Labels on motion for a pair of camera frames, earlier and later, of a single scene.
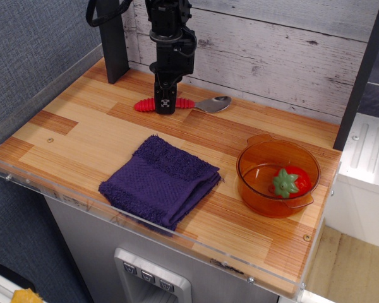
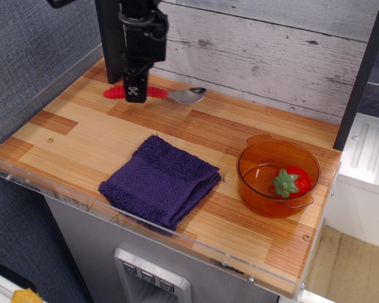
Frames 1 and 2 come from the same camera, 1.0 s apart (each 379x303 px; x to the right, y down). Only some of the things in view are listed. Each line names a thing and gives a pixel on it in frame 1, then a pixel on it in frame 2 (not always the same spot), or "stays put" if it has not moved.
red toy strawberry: x=291 y=182 stays put
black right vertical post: x=364 y=74 stays put
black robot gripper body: x=175 y=53 -> x=144 y=37
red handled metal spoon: x=210 y=105 -> x=183 y=96
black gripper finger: x=165 y=99 -> x=136 y=84
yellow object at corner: x=26 y=296 stays put
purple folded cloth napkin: x=160 y=185 stays put
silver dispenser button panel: x=149 y=281 stays put
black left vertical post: x=112 y=39 stays put
